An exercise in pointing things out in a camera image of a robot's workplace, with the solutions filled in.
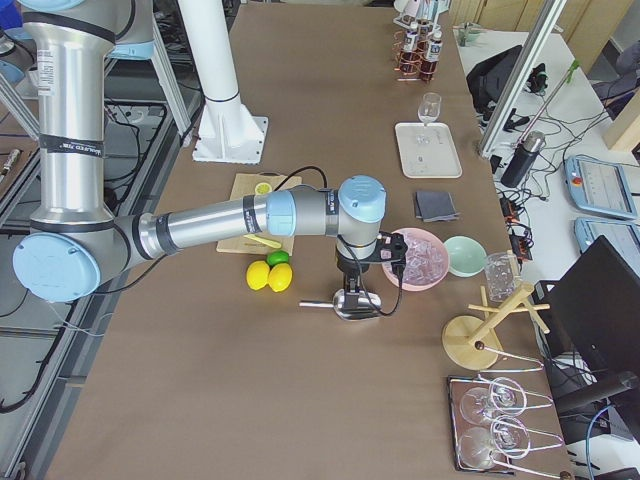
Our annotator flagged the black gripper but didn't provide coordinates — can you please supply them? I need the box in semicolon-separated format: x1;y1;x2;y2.
336;248;373;321

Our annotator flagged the copper wire bottle basket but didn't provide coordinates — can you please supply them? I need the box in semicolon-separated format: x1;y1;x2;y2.
391;30;438;82

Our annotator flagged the tea bottle white cap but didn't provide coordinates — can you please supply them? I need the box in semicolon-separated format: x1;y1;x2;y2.
419;30;442;82

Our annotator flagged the metal ice scoop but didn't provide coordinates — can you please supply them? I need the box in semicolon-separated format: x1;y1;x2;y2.
298;289;381;321

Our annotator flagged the yellow lemon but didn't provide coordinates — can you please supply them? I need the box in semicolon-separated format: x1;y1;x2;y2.
268;263;293;293
245;260;271;290

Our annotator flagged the pink bowl with ice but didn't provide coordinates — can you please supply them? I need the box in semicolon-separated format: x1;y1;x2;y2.
395;227;450;292

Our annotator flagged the green lime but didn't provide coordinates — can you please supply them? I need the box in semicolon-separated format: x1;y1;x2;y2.
266;250;290;267

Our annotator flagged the yellow plastic knife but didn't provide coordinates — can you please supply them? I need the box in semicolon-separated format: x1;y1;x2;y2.
245;234;282;250

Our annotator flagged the grey folded cloth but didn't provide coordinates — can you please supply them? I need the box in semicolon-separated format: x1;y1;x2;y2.
414;190;459;222

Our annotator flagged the green bowl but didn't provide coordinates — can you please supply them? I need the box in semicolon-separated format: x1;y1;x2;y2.
444;236;487;278

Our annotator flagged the wooden mug tree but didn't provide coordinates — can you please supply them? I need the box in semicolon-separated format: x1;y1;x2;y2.
442;280;550;371

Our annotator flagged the half lemon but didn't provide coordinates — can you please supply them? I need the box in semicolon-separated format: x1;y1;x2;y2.
254;182;273;195

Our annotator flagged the glass mug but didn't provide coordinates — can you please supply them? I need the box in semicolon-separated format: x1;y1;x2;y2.
484;251;521;302

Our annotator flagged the wooden cutting board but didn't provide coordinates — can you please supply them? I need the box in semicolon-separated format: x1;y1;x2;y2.
216;173;294;255

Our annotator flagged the cream rectangular tray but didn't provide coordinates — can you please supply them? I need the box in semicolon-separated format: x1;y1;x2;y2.
395;122;462;179

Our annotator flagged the upside-down wine glass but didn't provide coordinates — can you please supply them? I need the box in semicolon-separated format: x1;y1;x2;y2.
457;415;531;471
459;377;527;425

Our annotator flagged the black tray with glasses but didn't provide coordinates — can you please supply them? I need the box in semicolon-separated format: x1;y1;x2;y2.
447;376;571;479

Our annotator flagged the clear wine glass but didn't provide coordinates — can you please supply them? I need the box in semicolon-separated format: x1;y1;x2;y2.
416;92;442;144

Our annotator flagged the black thermos bottle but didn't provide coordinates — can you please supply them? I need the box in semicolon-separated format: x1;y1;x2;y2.
500;130;546;188

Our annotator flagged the black monitor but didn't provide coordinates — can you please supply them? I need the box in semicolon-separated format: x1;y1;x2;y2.
534;236;639;397

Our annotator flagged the black backpack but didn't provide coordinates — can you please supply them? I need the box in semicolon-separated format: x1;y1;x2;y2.
466;45;522;113

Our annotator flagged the blue teach pendant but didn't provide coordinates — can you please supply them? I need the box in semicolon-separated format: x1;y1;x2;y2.
564;154;637;220
574;217;639;265

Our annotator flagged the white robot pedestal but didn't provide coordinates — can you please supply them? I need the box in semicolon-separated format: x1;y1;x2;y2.
179;0;268;165

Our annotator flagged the aluminium frame post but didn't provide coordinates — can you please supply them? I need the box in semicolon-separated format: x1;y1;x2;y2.
478;0;566;159

